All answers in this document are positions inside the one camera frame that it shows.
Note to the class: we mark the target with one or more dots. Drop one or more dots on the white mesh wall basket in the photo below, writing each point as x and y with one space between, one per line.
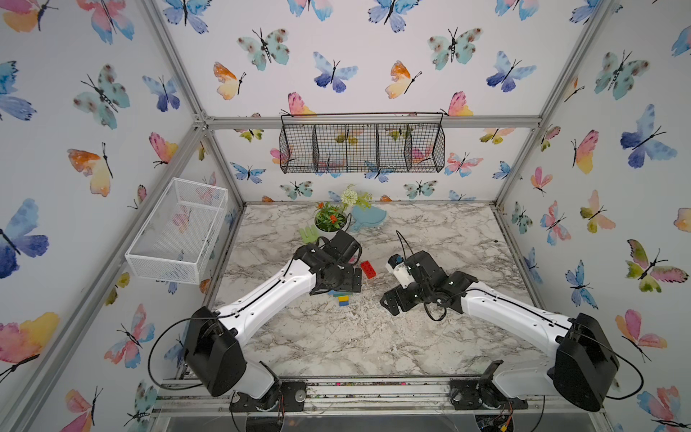
175 242

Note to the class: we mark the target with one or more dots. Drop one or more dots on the black wire wall basket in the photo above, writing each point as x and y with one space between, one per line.
362 143

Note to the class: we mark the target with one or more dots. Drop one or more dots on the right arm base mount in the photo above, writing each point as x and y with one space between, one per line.
479 392

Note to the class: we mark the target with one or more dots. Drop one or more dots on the teal whale shaped dish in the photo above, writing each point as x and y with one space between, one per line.
364 218

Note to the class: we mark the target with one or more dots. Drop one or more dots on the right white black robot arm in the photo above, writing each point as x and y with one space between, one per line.
579 366

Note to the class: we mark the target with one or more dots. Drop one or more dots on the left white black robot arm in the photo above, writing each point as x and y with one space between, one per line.
215 339

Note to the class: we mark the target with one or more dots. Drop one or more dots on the white pot with flowers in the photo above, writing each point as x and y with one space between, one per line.
334 215

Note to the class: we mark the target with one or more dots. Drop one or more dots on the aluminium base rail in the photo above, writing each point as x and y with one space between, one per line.
331 396

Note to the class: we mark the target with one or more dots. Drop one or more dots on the green toy rake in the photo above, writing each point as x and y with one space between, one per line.
310 234

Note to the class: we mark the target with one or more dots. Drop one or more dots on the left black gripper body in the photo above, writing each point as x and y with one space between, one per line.
343 281

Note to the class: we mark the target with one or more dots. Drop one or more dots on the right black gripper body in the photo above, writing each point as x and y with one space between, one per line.
412 294

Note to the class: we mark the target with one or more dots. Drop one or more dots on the red long lego brick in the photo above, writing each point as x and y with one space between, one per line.
368 270

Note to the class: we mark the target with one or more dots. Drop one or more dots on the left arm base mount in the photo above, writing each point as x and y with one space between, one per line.
278 397

